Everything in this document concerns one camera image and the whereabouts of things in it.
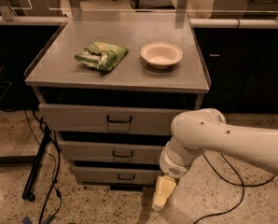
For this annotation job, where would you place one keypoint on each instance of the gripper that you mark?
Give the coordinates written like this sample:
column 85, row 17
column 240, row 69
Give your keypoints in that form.
column 173, row 168

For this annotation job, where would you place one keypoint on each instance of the grey drawer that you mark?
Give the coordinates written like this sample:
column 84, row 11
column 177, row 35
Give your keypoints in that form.
column 94, row 172
column 112, row 147
column 108, row 119

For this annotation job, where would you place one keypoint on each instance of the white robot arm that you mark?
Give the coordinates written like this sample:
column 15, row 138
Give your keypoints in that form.
column 195, row 132

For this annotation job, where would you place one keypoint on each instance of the grey bottom drawer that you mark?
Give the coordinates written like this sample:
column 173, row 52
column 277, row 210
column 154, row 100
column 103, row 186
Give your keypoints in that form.
column 94, row 172

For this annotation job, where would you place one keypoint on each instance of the grey drawer cabinet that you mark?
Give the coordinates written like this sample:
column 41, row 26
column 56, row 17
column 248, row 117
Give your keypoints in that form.
column 59, row 79

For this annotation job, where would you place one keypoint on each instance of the grey top drawer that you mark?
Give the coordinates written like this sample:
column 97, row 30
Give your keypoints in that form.
column 108, row 119

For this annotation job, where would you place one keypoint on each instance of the black stand leg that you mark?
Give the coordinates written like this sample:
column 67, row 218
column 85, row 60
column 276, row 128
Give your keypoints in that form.
column 29, row 186

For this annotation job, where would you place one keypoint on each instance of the green snack bag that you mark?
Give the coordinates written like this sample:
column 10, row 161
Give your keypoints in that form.
column 102, row 56

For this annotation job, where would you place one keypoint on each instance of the white railing bar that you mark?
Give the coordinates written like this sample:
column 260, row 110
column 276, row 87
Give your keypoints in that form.
column 199, row 23

